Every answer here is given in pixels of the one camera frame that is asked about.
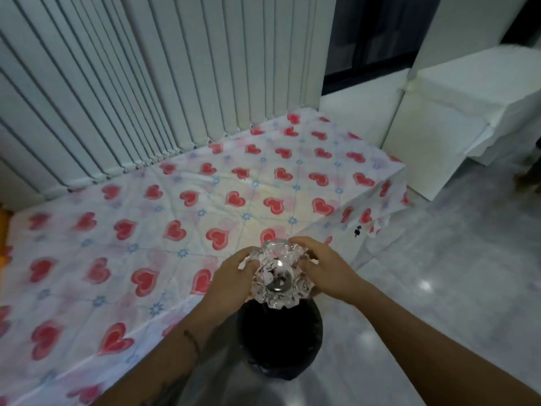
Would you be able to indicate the black round bin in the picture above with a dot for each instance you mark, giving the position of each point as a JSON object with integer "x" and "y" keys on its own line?
{"x": 281, "y": 338}

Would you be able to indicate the person's right thumb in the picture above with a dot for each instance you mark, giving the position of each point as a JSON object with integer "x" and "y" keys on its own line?
{"x": 306, "y": 272}

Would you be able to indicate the person's left hand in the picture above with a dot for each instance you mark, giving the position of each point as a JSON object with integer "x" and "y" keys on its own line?
{"x": 230, "y": 283}

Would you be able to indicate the heart print white tablecloth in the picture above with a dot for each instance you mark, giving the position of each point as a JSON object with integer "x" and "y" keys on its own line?
{"x": 169, "y": 232}

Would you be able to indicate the person's left thumb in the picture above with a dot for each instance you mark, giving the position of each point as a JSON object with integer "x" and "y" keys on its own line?
{"x": 250, "y": 272}

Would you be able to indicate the person's left forearm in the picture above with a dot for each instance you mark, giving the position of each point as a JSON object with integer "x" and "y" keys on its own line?
{"x": 156, "y": 363}

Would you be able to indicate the person's right hand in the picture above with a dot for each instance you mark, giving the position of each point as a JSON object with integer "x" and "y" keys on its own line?
{"x": 327, "y": 270}

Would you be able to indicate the person's right forearm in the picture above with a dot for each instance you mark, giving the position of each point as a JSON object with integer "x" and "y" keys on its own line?
{"x": 439, "y": 355}

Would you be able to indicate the white foam board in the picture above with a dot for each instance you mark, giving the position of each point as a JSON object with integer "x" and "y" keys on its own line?
{"x": 363, "y": 109}
{"x": 427, "y": 152}

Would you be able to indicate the white foam block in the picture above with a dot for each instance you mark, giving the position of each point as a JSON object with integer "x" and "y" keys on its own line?
{"x": 477, "y": 101}

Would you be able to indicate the clear cut glass vase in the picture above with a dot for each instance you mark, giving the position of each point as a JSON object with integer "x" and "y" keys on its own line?
{"x": 279, "y": 274}

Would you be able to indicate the white vertical blinds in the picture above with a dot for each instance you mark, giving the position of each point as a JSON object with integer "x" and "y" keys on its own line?
{"x": 139, "y": 80}

